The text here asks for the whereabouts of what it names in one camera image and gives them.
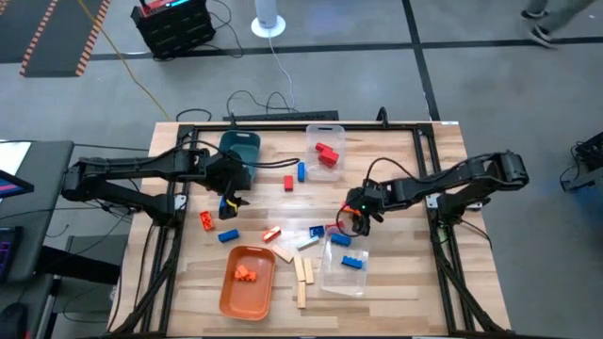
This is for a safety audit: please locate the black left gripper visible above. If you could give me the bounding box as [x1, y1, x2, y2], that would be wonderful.
[203, 154, 253, 221]

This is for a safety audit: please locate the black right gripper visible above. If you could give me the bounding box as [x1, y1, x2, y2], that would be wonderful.
[348, 181, 396, 236]

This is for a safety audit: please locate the clear plastic storage bin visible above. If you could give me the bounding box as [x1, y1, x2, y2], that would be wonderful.
[304, 123, 347, 183]
[319, 233, 370, 299]

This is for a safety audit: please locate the orange plastic bin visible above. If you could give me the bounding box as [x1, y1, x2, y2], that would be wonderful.
[219, 245, 277, 322]

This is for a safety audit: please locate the teal plastic bin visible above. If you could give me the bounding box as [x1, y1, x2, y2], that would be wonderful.
[219, 130, 262, 183]

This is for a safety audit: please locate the black power strip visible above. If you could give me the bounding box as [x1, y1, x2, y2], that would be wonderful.
[221, 109, 340, 123]

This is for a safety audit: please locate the black crate red top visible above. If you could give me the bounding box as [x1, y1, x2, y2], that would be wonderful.
[130, 0, 218, 61]

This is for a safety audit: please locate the black desk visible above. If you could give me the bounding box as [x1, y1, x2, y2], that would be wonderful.
[0, 139, 75, 283]

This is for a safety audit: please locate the computer screen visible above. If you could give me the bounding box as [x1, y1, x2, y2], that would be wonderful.
[0, 169, 35, 200]

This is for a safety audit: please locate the white paper sheet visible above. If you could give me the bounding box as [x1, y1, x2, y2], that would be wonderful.
[0, 140, 32, 176]

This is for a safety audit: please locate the black floor equipment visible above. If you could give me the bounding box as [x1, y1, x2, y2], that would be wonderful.
[558, 131, 603, 194]

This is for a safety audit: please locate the backlit keyboard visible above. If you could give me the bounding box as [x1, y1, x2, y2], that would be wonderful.
[0, 225, 24, 283]

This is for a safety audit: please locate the black mat striped edge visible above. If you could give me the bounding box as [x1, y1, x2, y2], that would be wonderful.
[0, 0, 58, 65]
[18, 0, 112, 78]

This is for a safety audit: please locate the black computer mouse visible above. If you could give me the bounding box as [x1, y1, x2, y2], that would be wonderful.
[0, 300, 30, 339]

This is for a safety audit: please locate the person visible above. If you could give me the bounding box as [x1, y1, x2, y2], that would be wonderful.
[520, 0, 597, 49]

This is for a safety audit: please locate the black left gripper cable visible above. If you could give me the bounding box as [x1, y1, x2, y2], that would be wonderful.
[206, 138, 302, 170]

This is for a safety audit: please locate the black floor cable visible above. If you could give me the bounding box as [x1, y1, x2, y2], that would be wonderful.
[225, 89, 299, 117]
[175, 107, 213, 122]

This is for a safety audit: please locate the black metal table frame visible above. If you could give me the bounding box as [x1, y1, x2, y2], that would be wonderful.
[107, 106, 513, 339]

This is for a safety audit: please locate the white floor cable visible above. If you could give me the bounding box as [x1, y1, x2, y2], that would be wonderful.
[268, 36, 297, 112]

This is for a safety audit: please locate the yellow floor cable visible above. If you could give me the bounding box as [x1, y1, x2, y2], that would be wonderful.
[77, 0, 173, 121]

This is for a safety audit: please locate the white pedestal device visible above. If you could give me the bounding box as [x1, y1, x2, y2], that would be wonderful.
[250, 0, 287, 40]

